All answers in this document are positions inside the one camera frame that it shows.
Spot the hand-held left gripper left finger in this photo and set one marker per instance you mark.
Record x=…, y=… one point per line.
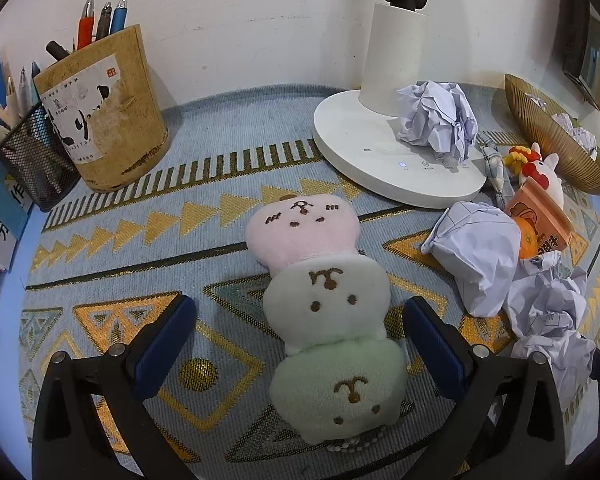
x=165, y=350

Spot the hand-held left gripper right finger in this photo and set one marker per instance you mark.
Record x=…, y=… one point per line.
x=432, y=350

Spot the smooth lined paper wad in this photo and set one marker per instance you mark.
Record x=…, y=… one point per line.
x=480, y=255

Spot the pastel dango plush with beads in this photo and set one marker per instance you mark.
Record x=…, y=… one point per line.
x=325, y=290

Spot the pink orange box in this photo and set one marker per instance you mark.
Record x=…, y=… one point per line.
x=540, y=215

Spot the gold ribbed bowl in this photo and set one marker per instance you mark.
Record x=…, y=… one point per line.
x=535, y=140

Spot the patterned blue grey mat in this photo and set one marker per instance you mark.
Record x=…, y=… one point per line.
x=145, y=255

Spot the orange fruit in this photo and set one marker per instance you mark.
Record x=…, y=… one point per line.
x=527, y=240

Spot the white chicken plush toy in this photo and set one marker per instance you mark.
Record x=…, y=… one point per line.
x=542, y=172

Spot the white desk lamp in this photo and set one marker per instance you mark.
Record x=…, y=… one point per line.
x=370, y=135

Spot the black mesh pen holder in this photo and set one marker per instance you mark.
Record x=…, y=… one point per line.
x=35, y=165

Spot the bamboo pen holder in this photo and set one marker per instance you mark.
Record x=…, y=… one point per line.
x=105, y=110

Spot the silver grey pen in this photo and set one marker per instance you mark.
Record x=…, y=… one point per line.
x=34, y=80

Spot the black marker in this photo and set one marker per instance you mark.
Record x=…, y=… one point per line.
x=57, y=50

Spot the blue pen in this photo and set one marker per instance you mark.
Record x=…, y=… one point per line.
x=118, y=15

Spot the dark frame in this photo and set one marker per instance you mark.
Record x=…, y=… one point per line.
x=582, y=50

